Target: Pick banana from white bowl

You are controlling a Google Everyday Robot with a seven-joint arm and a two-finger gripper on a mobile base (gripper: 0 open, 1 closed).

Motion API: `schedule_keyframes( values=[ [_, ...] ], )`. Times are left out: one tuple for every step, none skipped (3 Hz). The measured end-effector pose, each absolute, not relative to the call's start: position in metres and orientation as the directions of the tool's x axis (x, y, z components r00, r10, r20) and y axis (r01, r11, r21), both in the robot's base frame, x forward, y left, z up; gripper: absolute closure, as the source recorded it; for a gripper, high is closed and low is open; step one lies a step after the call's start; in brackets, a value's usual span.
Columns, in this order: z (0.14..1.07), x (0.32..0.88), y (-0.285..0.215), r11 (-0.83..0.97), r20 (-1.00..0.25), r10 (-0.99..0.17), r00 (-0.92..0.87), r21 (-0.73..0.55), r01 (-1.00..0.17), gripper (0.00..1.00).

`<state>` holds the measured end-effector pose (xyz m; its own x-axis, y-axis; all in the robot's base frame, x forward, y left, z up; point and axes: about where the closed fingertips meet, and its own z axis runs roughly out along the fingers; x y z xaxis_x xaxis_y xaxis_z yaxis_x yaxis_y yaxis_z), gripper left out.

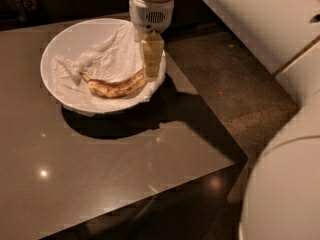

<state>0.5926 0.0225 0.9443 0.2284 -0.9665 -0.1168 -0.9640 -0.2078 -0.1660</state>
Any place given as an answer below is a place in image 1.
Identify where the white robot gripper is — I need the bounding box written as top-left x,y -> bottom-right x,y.
129,0 -> 174,81

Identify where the ripe spotted yellow banana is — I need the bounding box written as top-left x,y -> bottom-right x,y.
80,70 -> 147,98

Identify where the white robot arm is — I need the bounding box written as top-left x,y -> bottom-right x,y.
138,0 -> 320,240

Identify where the white round bowl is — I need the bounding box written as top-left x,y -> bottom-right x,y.
40,18 -> 167,115

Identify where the white crumpled cloth liner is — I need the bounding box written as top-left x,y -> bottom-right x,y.
51,21 -> 160,105

